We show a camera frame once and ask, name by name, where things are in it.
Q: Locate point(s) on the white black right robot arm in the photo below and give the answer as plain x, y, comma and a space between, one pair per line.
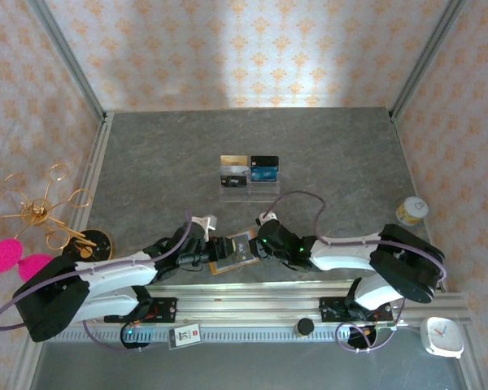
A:
341, 254

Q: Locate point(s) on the blue vip card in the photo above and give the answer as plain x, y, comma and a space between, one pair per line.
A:
264, 174

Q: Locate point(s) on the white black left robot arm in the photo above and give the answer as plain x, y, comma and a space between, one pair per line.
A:
118, 270

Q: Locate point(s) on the aluminium side rail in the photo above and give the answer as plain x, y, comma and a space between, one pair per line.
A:
97, 162

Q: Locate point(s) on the white silver card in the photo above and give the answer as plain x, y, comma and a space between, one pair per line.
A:
233, 170

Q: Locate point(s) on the black round grommet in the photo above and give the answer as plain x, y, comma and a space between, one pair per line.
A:
132, 345
355, 337

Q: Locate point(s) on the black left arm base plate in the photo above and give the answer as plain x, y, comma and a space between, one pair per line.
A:
166, 310

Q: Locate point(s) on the black card gold pattern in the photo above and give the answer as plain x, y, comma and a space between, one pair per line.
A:
240, 248

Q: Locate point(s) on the black gold round base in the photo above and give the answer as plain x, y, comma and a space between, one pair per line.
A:
99, 243

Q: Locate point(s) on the small yellow-labelled jar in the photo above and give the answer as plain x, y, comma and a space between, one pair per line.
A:
411, 211

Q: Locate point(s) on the aluminium mounting rail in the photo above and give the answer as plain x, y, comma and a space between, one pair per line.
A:
248, 302

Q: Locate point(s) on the orange leather card holder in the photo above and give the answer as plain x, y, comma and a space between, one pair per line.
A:
227, 268

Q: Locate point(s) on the black card gold vip print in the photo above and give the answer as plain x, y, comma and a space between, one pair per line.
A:
265, 161

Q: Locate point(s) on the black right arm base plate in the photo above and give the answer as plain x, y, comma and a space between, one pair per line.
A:
329, 308

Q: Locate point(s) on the black card white vip print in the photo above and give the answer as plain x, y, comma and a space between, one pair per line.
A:
232, 182

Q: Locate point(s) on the white square clock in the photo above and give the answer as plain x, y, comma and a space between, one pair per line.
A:
442, 337

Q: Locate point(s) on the clear acrylic card stand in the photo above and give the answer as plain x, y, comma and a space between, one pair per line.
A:
264, 193

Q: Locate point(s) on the grey aluminium corner post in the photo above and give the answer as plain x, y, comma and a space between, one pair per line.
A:
427, 61
71, 61

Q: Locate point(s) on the white number tag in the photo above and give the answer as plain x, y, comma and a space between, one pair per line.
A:
185, 336

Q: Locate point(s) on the pink fuzzy ball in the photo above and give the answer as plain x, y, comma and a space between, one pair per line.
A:
34, 268
4, 256

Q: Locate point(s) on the black round knob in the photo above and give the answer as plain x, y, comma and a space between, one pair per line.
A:
305, 327

